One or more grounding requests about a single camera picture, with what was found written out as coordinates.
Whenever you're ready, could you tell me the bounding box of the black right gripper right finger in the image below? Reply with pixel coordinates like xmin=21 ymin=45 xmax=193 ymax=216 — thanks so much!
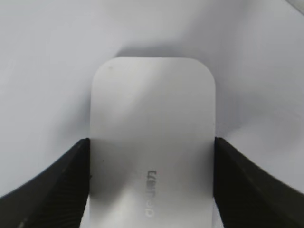
xmin=213 ymin=138 xmax=304 ymax=228

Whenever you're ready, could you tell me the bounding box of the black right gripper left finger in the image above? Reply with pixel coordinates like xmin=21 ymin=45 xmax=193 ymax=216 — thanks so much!
xmin=0 ymin=138 xmax=90 ymax=228

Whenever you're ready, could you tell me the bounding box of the white board eraser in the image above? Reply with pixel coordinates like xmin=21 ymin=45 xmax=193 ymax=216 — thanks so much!
xmin=89 ymin=57 xmax=215 ymax=228

